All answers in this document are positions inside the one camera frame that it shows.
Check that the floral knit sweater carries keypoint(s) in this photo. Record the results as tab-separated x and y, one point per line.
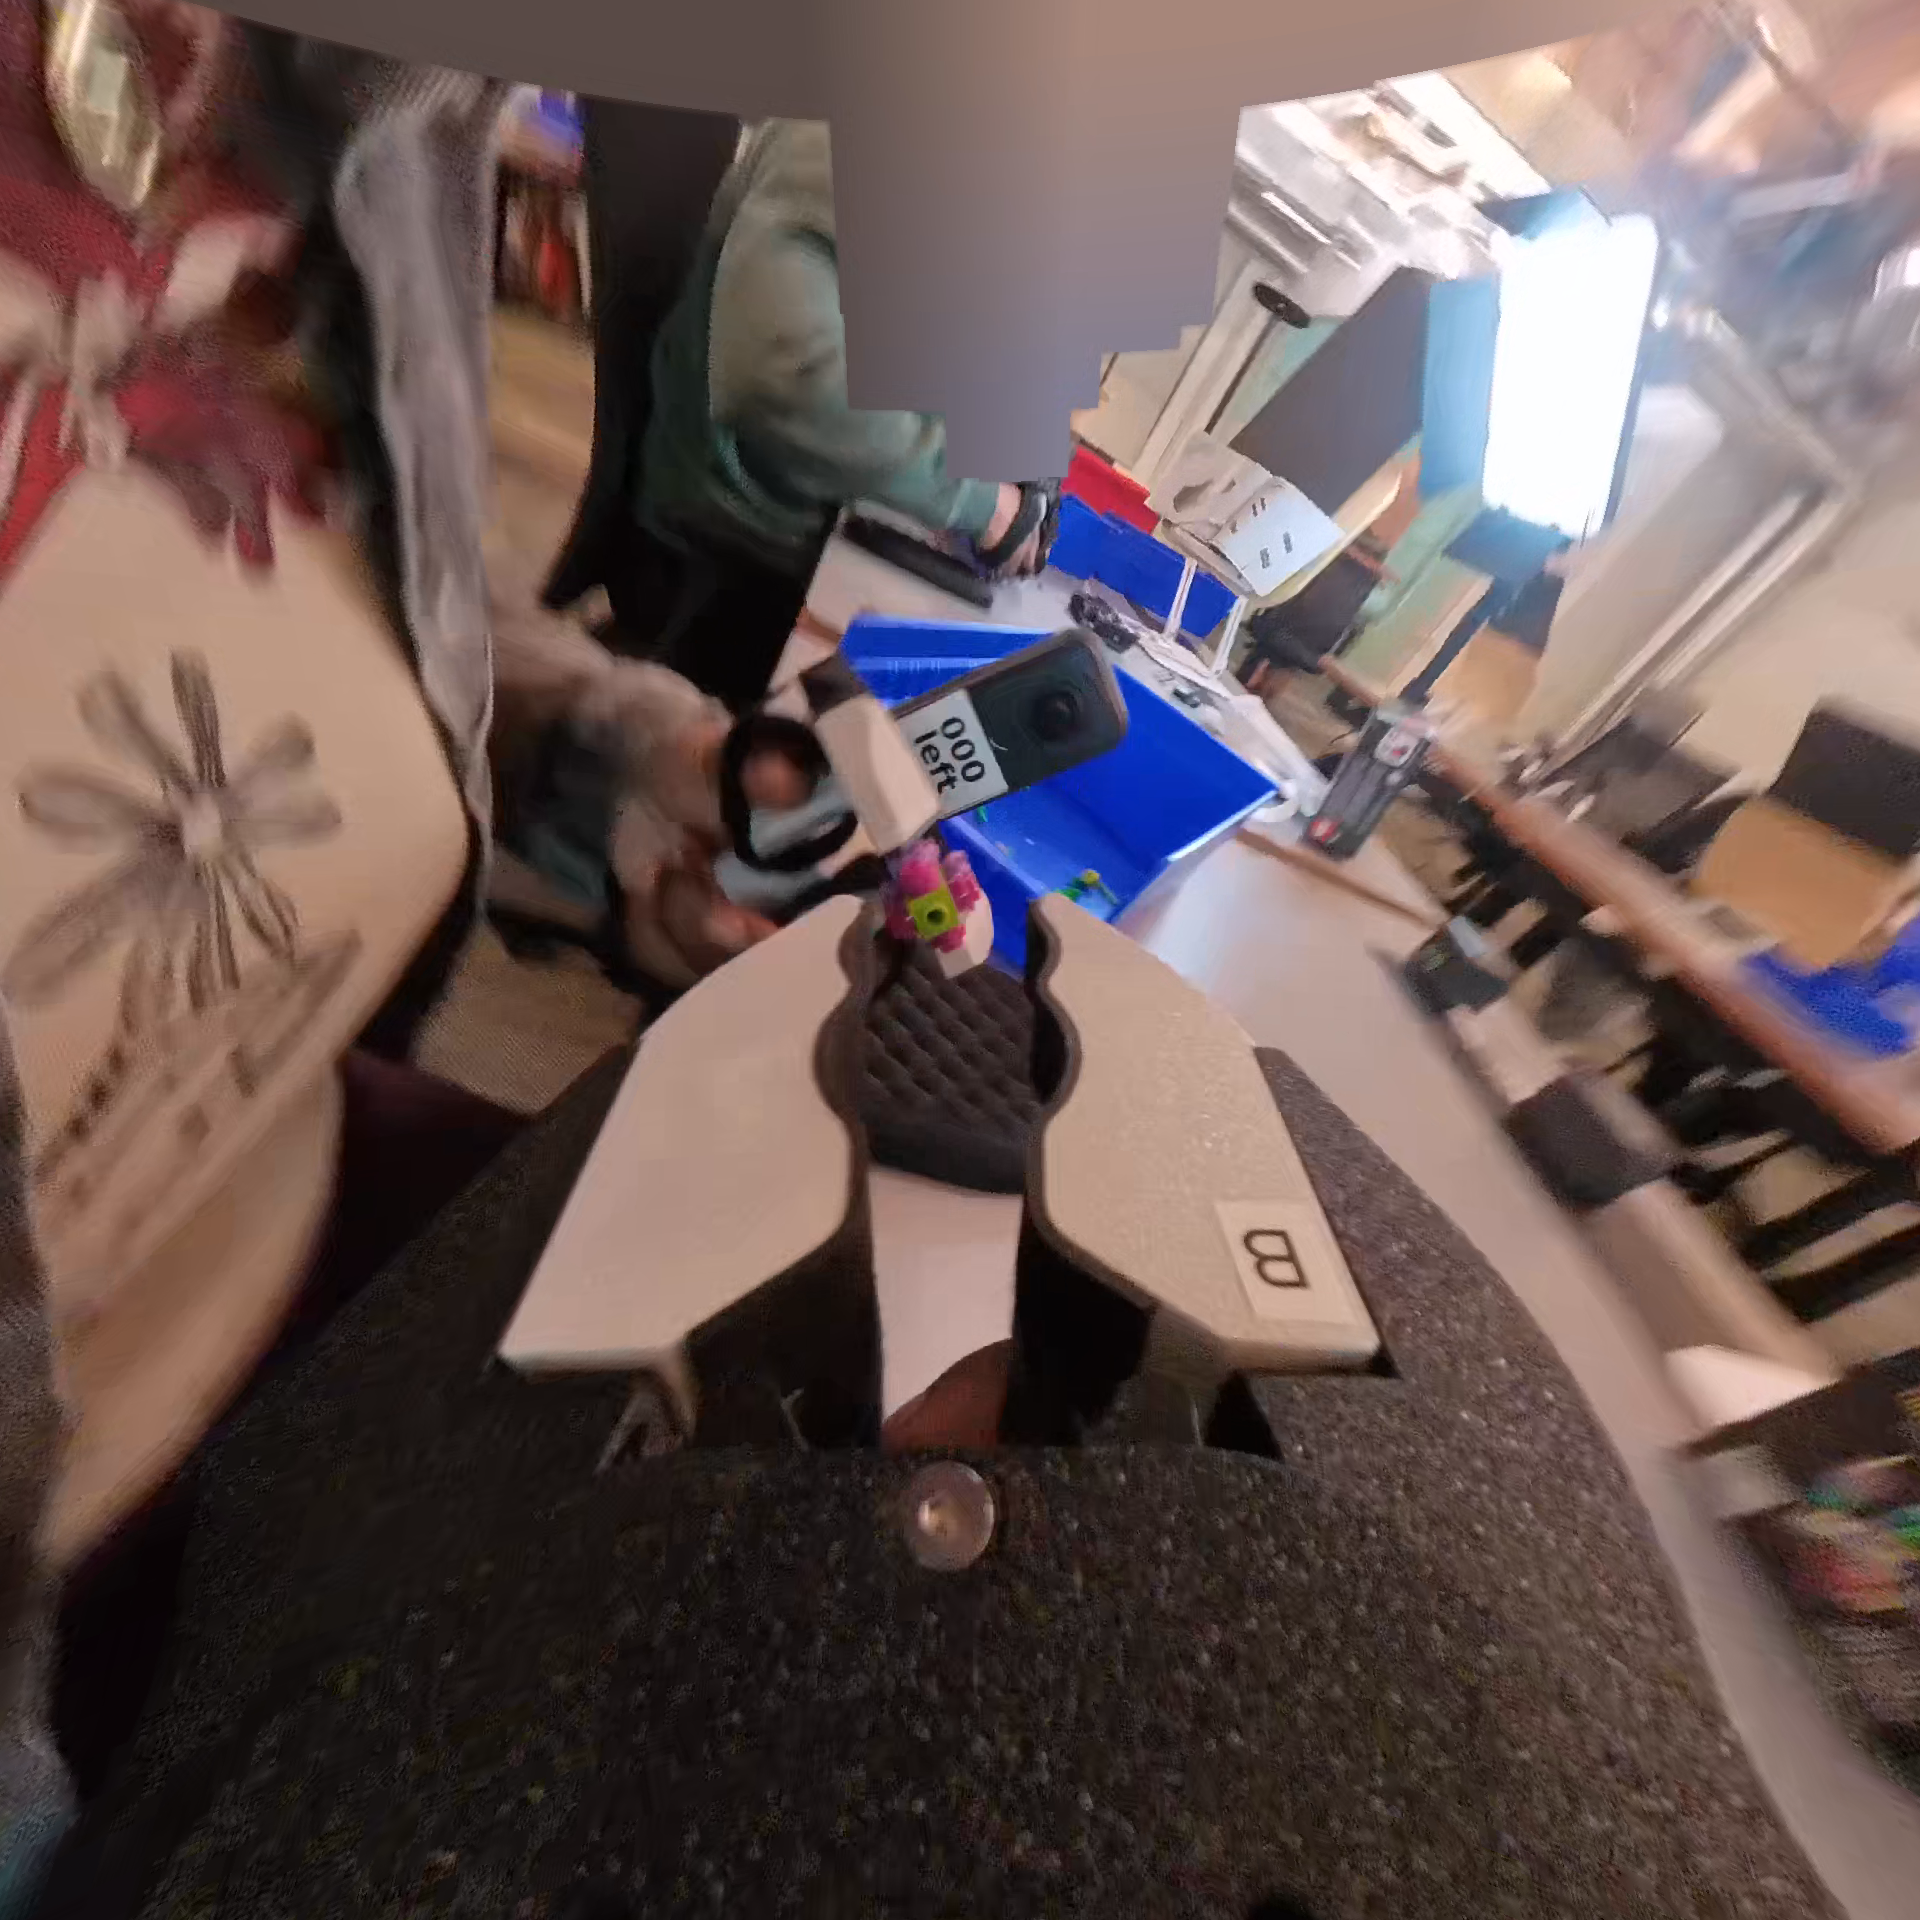
195	781

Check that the pink toy brick assembly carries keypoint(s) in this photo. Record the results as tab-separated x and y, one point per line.
932	898

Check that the person's left hand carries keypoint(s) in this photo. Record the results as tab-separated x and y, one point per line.
682	902

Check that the tan cardboard box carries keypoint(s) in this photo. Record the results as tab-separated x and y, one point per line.
1793	886

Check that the black board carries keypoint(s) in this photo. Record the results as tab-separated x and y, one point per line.
1350	377

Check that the person's left forearm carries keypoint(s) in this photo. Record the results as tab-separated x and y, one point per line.
601	706

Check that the blue plastic bin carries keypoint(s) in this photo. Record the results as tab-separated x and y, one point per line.
1155	781
1142	563
1846	988

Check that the small black desk object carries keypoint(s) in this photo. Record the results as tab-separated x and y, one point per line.
1452	969

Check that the scatter of small toy bricks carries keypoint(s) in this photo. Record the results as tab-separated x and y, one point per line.
1089	887

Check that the red plastic bin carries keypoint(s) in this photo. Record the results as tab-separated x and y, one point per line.
1108	483

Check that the black long tool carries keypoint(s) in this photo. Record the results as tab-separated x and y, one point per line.
918	563

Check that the brown-edged long table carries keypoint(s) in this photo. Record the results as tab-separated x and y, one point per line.
1651	933

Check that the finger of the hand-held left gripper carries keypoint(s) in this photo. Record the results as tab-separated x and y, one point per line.
969	946
883	773

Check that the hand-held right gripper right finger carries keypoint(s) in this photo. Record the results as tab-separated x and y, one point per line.
1172	1172

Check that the bright lit panel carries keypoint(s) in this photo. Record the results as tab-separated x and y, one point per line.
1561	389

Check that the white frame stand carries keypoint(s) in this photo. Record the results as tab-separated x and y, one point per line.
1253	543

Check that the blurred colourful toy pieces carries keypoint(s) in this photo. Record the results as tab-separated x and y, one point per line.
1862	1561

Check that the black carton with red label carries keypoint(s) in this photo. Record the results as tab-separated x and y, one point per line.
1372	781

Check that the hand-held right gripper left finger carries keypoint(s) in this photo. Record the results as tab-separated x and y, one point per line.
705	1156

